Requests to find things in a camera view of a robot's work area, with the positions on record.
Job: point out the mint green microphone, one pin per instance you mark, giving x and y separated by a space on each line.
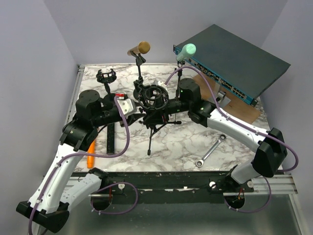
187 51

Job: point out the teal network switch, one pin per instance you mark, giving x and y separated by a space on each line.
236 64

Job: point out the black tall tripod stand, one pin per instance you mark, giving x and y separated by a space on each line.
179 74

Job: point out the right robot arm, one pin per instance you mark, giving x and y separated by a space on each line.
268 146

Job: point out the orange microphone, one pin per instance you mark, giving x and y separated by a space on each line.
90 158

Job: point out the black tripod shock-mount stand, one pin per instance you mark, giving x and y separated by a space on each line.
154 101

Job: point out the metal switch bracket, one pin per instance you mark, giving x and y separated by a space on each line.
220 96

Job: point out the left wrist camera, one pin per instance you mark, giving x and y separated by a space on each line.
127 105

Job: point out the silver ratchet wrench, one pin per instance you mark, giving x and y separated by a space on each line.
220 139

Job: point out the gold microphone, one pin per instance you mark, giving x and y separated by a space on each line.
142 48

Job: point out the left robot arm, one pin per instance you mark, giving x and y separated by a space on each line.
49 206

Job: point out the black silver-grille microphone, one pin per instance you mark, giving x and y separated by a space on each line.
111 139

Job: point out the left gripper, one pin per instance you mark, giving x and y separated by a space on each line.
131 118

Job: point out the black front mounting rail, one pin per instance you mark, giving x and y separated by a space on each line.
152 188

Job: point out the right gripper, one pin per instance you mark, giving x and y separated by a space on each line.
166 107

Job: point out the black round-base clip stand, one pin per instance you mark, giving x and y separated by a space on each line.
139 71

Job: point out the black round-base shock-mount stand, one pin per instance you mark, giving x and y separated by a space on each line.
106 78

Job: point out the wooden board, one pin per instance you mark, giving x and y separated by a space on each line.
235 107

